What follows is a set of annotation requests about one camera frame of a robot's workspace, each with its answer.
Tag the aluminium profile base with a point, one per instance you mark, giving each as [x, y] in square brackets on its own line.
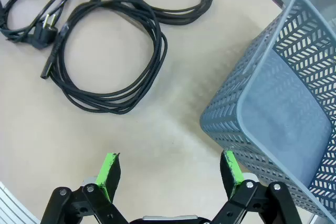
[10, 208]

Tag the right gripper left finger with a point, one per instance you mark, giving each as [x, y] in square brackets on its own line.
[107, 171]

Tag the grey-blue plastic mesh basket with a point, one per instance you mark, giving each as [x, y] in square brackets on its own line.
[275, 119]

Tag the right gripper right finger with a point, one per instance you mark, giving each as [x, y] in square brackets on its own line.
[233, 169]

